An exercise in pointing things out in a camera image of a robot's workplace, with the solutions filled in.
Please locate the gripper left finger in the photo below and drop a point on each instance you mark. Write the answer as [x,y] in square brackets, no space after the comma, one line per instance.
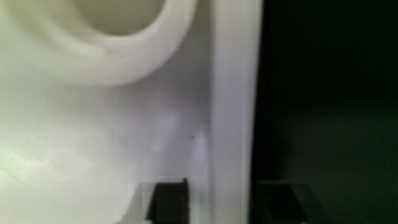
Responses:
[165,202]

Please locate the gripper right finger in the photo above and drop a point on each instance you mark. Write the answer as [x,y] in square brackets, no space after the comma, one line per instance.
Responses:
[286,204]

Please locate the white square tabletop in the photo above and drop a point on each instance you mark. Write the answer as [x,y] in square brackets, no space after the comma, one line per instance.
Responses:
[126,107]

